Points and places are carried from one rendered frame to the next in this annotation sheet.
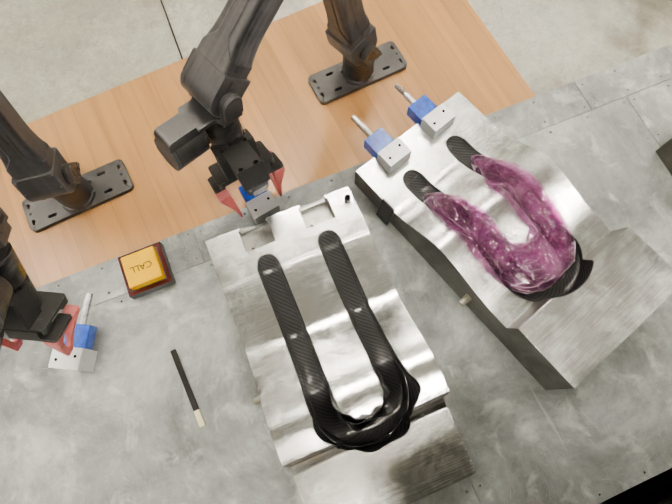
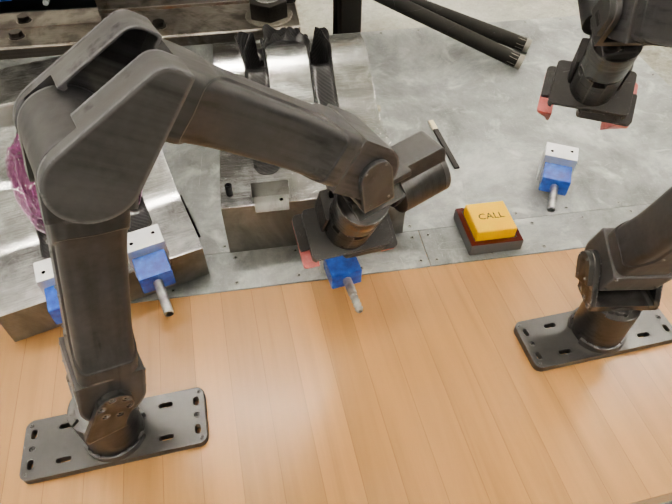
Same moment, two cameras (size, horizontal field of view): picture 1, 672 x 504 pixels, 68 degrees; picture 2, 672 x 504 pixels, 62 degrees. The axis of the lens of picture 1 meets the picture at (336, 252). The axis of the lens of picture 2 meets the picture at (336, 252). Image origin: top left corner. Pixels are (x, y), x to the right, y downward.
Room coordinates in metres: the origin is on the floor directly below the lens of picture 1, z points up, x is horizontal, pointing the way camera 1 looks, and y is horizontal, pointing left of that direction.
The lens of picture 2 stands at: (0.85, 0.26, 1.41)
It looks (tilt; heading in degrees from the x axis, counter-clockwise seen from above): 48 degrees down; 194
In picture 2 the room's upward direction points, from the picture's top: straight up
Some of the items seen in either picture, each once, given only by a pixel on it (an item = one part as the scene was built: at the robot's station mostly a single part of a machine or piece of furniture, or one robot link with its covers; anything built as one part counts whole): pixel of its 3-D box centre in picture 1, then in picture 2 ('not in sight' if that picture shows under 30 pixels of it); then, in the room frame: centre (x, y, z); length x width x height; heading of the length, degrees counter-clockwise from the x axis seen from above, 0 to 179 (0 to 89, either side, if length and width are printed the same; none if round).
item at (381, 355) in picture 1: (336, 336); (290, 89); (0.09, 0.00, 0.92); 0.35 x 0.16 x 0.09; 23
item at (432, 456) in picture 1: (334, 351); (297, 109); (0.07, 0.00, 0.87); 0.50 x 0.26 x 0.14; 23
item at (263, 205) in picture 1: (251, 189); (344, 274); (0.38, 0.16, 0.83); 0.13 x 0.05 x 0.05; 31
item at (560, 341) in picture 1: (504, 226); (73, 167); (0.29, -0.30, 0.86); 0.50 x 0.26 x 0.11; 40
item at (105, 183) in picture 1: (69, 187); (604, 316); (0.38, 0.49, 0.84); 0.20 x 0.07 x 0.08; 117
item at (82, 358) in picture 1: (80, 330); (554, 182); (0.11, 0.44, 0.83); 0.13 x 0.05 x 0.05; 174
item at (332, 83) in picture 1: (358, 61); (108, 419); (0.65, -0.05, 0.84); 0.20 x 0.07 x 0.08; 117
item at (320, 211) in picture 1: (316, 215); (271, 201); (0.31, 0.03, 0.87); 0.05 x 0.05 x 0.04; 23
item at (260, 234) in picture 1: (258, 238); not in sight; (0.27, 0.13, 0.87); 0.05 x 0.05 x 0.04; 23
